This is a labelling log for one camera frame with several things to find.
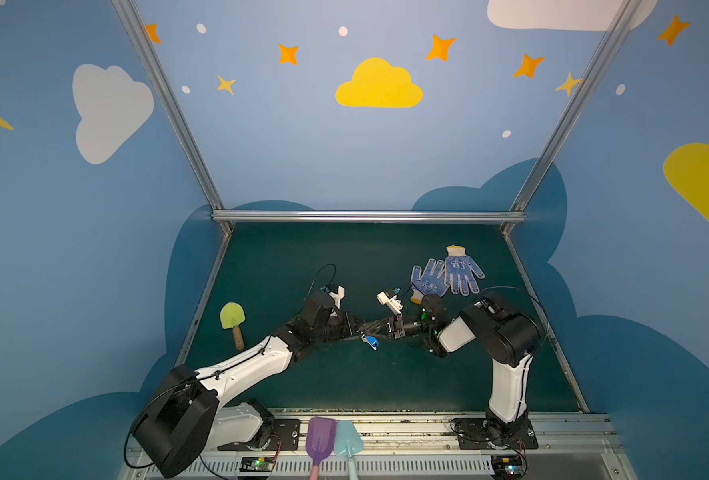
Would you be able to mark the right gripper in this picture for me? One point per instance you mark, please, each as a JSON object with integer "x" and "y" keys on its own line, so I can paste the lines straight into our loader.
{"x": 399, "y": 324}

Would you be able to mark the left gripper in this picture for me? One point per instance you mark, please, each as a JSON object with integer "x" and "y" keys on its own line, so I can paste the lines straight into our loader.
{"x": 342, "y": 322}

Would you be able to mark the blue-capped keys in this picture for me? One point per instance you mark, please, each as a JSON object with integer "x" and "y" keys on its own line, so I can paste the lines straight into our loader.
{"x": 371, "y": 341}

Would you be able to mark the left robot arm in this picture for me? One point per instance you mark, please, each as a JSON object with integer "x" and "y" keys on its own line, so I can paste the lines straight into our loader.
{"x": 179, "y": 422}

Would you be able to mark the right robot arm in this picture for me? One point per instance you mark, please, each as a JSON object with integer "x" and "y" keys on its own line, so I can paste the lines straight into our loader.
{"x": 511, "y": 339}

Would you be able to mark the left blue dotted glove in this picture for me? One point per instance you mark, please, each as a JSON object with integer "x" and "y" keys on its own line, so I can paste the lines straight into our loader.
{"x": 429, "y": 280}

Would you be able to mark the blue dotted glove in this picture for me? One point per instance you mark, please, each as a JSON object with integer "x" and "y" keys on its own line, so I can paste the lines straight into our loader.
{"x": 461, "y": 272}
{"x": 429, "y": 280}

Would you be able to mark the right blue dotted glove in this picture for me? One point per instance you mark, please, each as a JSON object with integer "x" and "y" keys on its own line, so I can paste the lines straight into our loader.
{"x": 461, "y": 272}

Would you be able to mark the purple toy shovel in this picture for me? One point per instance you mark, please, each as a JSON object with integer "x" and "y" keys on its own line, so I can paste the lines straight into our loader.
{"x": 320, "y": 442}

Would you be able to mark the teal toy shovel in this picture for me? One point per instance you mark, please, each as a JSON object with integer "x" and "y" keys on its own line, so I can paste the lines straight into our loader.
{"x": 347, "y": 444}

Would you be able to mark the left controller board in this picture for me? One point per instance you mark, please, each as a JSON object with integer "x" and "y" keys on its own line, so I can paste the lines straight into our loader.
{"x": 256, "y": 465}

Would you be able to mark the controller board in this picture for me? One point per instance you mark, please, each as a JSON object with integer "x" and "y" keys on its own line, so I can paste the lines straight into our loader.
{"x": 256, "y": 465}
{"x": 508, "y": 467}

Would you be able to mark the right controller board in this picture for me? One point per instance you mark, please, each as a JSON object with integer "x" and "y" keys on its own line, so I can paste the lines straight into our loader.
{"x": 508, "y": 467}

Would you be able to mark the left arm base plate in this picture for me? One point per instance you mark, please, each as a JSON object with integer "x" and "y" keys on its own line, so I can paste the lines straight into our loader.
{"x": 283, "y": 432}

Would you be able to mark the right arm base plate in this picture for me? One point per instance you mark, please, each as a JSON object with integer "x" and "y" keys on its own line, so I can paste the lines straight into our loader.
{"x": 491, "y": 433}

